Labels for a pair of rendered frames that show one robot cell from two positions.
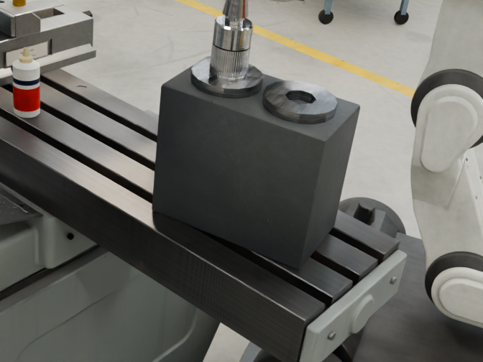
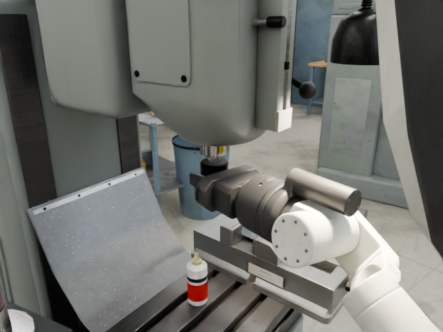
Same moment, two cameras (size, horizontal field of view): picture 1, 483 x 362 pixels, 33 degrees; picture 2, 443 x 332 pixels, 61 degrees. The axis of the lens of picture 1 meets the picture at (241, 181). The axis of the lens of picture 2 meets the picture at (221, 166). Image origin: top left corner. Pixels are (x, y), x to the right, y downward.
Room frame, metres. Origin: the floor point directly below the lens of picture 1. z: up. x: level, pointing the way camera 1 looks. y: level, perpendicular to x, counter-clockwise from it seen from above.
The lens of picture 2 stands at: (1.21, -0.27, 1.48)
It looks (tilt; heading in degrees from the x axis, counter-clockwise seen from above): 20 degrees down; 93
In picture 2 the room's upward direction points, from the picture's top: straight up
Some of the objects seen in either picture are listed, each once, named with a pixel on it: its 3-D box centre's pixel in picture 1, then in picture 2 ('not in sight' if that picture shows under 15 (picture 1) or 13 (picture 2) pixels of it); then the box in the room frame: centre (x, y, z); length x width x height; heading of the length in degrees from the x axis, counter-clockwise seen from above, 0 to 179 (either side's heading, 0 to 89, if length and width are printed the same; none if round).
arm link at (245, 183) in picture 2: not in sight; (249, 198); (1.22, 0.27, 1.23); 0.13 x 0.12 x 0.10; 41
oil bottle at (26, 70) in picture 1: (26, 80); (197, 276); (1.13, 0.35, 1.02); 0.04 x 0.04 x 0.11
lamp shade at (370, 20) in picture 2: not in sight; (362, 36); (1.36, 0.24, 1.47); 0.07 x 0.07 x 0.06
